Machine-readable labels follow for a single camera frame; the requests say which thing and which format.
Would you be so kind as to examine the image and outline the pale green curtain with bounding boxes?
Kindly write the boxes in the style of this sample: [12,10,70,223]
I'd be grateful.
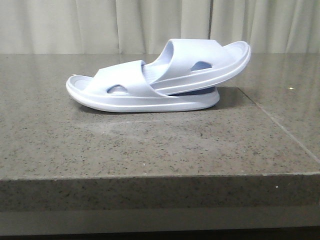
[0,0,320,54]

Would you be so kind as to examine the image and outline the light blue slipper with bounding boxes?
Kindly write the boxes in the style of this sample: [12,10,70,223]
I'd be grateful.
[66,60,220,113]
[141,39,251,95]

